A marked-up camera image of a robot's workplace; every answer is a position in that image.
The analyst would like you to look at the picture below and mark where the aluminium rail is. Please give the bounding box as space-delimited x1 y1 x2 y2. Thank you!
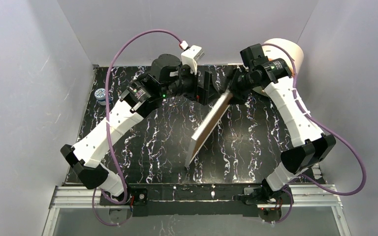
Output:
42 184 351 236

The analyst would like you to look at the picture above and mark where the white cylindrical drawer unit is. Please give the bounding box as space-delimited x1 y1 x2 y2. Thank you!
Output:
262 38 304 77

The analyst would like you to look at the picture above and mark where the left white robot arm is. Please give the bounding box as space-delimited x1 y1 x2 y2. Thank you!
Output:
60 54 220 205

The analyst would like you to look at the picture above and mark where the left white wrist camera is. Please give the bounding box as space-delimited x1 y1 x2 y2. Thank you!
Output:
179 40 204 75

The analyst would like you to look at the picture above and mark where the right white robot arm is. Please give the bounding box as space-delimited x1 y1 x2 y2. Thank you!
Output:
229 44 336 192

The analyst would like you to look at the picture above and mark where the white picture frame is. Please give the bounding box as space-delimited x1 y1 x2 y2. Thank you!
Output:
184 88 235 169

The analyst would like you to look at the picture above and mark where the small blue lidded jar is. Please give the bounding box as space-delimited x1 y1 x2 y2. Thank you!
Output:
94 88 112 106

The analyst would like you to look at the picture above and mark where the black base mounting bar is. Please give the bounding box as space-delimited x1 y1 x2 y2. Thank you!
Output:
97 182 294 218

